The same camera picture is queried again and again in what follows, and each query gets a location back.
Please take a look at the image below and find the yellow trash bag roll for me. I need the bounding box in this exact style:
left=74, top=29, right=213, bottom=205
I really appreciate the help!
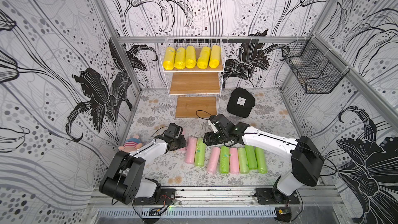
left=209, top=45, right=221, bottom=68
left=197, top=47, right=211, bottom=69
left=163, top=47, right=176, bottom=71
left=174, top=47, right=186, bottom=69
left=185, top=46, right=197, bottom=69

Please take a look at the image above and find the metal base rail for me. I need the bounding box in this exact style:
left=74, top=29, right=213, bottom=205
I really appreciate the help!
left=89, top=185, right=349, bottom=223

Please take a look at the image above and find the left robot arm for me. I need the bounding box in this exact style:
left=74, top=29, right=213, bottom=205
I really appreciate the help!
left=98, top=123, right=187, bottom=205

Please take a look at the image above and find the pink trash bag roll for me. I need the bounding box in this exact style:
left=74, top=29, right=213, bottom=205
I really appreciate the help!
left=184, top=137, right=198, bottom=164
left=178, top=129, right=187, bottom=151
left=207, top=147, right=221, bottom=174
left=229, top=148, right=239, bottom=174

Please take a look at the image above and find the plush toy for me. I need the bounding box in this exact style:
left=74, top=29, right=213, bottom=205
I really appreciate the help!
left=118, top=135, right=144, bottom=153

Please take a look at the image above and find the black cap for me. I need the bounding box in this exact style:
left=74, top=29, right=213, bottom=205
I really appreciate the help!
left=227, top=88, right=256, bottom=118

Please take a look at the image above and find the green trash bag roll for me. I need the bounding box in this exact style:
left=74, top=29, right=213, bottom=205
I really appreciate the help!
left=194, top=138, right=206, bottom=167
left=255, top=147, right=268, bottom=174
left=245, top=145, right=258, bottom=170
left=220, top=146, right=230, bottom=174
left=238, top=147, right=249, bottom=174

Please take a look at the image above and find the black wire wall basket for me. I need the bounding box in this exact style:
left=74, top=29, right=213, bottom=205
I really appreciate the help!
left=282, top=40, right=343, bottom=94

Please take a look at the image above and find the white wire wooden shelf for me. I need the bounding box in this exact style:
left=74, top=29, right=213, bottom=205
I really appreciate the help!
left=162, top=37, right=225, bottom=118

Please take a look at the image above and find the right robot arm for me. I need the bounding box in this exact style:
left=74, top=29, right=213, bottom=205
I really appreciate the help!
left=204, top=114, right=324, bottom=197

